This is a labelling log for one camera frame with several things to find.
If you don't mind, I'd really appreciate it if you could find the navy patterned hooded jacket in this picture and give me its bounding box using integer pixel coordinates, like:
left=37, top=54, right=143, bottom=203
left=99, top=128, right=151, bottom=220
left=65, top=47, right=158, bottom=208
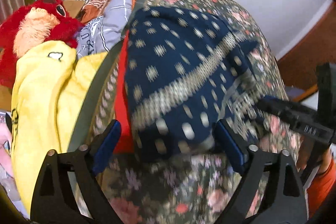
left=123, top=6, right=265, bottom=161

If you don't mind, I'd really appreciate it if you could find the pale blue cloth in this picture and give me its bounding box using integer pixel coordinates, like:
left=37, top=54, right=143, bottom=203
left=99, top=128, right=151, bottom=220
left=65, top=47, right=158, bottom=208
left=287, top=86, right=319, bottom=102

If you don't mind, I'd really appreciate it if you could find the pink plush toy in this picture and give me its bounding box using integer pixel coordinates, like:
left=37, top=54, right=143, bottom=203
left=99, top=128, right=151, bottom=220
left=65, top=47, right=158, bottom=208
left=0, top=114, right=15, bottom=180

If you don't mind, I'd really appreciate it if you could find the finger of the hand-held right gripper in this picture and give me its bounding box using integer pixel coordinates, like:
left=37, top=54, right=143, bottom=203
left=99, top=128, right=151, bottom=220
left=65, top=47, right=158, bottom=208
left=256, top=102, right=300, bottom=131
left=260, top=95, right=319, bottom=119

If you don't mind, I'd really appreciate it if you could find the person's right hand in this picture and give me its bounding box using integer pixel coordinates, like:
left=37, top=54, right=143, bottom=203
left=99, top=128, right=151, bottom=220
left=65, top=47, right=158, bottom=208
left=297, top=135, right=332, bottom=172

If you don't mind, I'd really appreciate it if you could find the red cloth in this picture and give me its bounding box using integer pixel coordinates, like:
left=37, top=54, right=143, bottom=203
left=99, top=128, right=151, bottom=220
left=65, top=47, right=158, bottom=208
left=113, top=30, right=135, bottom=153

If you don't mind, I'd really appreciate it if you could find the red plush toy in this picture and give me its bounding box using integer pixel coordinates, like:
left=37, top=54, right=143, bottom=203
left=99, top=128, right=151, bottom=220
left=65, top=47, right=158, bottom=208
left=0, top=0, right=84, bottom=88

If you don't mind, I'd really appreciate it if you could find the pale grey printed shirt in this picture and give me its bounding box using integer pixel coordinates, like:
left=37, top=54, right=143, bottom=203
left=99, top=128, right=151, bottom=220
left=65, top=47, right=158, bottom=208
left=76, top=0, right=137, bottom=56

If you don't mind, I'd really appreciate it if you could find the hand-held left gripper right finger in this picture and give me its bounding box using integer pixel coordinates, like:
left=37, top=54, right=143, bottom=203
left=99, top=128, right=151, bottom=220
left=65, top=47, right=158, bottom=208
left=215, top=119, right=307, bottom=224

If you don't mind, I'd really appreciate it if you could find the green floral bed cover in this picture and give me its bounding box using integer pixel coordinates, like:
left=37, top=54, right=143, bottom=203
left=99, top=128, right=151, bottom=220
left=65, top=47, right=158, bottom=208
left=67, top=0, right=306, bottom=224

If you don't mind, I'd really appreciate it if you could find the yellow cloth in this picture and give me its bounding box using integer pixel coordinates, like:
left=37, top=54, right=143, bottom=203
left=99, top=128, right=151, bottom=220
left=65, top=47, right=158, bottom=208
left=10, top=40, right=111, bottom=219

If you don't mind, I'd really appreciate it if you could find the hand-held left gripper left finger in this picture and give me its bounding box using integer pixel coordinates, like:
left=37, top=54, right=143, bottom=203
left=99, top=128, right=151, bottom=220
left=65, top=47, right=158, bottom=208
left=30, top=119, right=122, bottom=224

